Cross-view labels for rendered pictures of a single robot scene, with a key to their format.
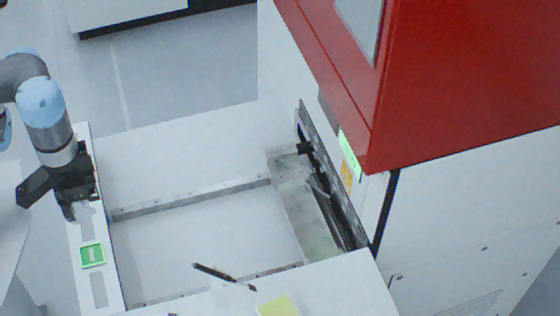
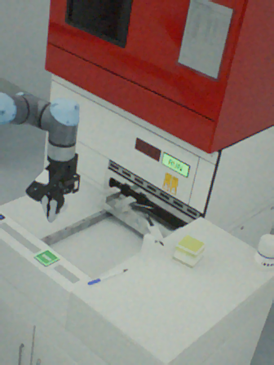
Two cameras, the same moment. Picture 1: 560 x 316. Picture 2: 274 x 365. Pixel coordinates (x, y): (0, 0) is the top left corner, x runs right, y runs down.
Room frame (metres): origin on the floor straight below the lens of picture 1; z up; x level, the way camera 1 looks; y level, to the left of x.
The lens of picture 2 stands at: (-0.59, 0.98, 2.07)
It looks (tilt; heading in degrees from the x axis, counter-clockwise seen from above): 31 degrees down; 326
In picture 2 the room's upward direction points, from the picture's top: 11 degrees clockwise
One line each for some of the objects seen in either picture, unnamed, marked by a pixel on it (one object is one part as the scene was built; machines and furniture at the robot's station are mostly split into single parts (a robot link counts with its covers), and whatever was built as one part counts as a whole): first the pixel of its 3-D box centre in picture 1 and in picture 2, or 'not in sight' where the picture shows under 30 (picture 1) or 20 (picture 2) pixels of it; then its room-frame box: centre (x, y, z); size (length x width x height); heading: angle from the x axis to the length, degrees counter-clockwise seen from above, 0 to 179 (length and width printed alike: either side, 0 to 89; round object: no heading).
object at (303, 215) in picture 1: (301, 210); (139, 221); (0.88, -0.06, 0.87); 0.36 x 0.08 x 0.03; 20
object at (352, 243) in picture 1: (327, 184); (148, 203); (0.93, -0.12, 0.89); 0.44 x 0.02 x 0.10; 20
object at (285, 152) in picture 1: (280, 153); (110, 194); (1.03, 0.00, 0.89); 0.08 x 0.03 x 0.03; 110
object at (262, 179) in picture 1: (207, 192); (74, 227); (0.94, 0.17, 0.84); 0.50 x 0.02 x 0.03; 110
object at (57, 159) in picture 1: (55, 144); (60, 148); (0.68, 0.38, 1.33); 0.08 x 0.08 x 0.05
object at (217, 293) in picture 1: (225, 285); (152, 239); (0.58, 0.09, 1.03); 0.06 x 0.04 x 0.13; 110
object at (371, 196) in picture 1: (310, 95); (121, 153); (1.11, -0.07, 1.02); 0.82 x 0.03 x 0.40; 20
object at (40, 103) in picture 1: (44, 112); (63, 121); (0.68, 0.38, 1.41); 0.09 x 0.08 x 0.11; 33
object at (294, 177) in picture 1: (291, 178); (125, 204); (0.95, -0.03, 0.89); 0.08 x 0.03 x 0.03; 110
